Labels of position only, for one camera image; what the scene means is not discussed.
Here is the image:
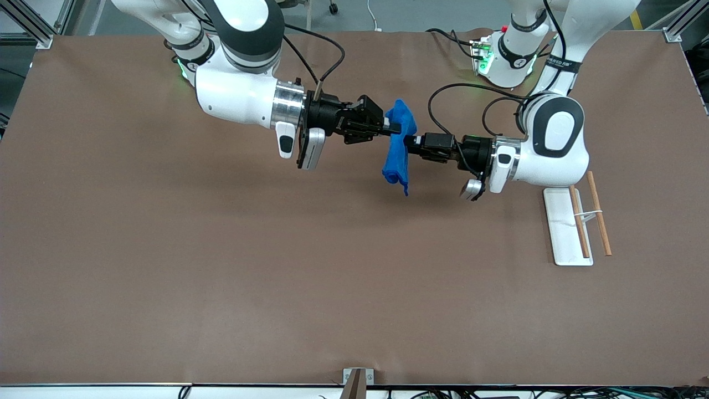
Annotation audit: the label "blue towel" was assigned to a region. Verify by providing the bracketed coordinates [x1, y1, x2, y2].
[382, 99, 418, 197]

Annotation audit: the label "wooden towel rack rod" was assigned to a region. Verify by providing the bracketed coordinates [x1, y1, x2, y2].
[568, 185, 591, 259]
[587, 171, 613, 257]

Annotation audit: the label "black chair base with caster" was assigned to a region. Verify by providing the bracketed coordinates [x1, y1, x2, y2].
[288, 0, 340, 15]

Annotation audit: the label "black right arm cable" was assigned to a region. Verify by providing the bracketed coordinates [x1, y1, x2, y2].
[280, 22, 347, 104]

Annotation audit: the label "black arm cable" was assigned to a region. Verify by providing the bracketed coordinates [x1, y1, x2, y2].
[280, 22, 347, 104]
[427, 0, 567, 178]

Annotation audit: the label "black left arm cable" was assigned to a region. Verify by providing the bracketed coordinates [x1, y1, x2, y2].
[427, 0, 567, 178]

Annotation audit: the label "grey metal table bracket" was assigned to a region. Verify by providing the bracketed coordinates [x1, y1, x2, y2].
[342, 367, 375, 399]

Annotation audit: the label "aluminium frame profile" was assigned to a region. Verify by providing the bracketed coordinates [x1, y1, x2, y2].
[645, 0, 709, 44]
[0, 0, 76, 50]

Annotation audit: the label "tangled black cables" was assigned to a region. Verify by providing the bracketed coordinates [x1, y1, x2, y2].
[388, 386, 709, 399]

